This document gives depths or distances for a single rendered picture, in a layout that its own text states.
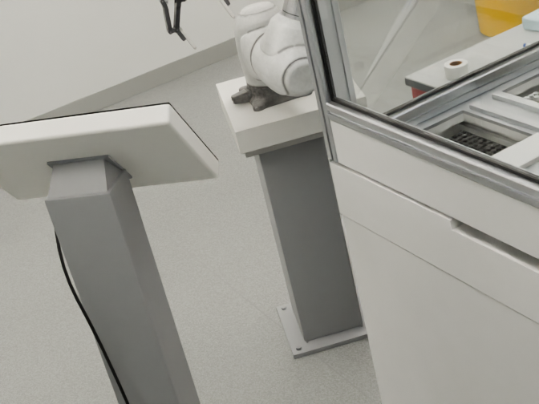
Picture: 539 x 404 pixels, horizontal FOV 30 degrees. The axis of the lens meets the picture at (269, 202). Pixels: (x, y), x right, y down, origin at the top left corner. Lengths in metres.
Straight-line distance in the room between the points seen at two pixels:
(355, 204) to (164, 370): 0.61
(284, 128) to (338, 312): 0.72
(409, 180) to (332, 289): 1.24
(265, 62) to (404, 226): 0.78
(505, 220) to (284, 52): 1.02
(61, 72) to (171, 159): 3.42
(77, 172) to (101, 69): 3.46
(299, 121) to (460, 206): 1.01
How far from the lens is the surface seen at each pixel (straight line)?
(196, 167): 2.27
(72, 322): 3.80
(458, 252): 1.98
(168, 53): 5.83
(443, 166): 1.89
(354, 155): 2.16
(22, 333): 3.85
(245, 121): 2.86
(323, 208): 3.06
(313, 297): 3.21
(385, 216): 2.16
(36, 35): 5.54
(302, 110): 2.85
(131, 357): 2.44
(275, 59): 2.66
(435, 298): 2.15
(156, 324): 2.38
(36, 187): 2.44
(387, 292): 2.31
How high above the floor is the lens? 1.92
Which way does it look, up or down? 27 degrees down
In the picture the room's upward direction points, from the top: 14 degrees counter-clockwise
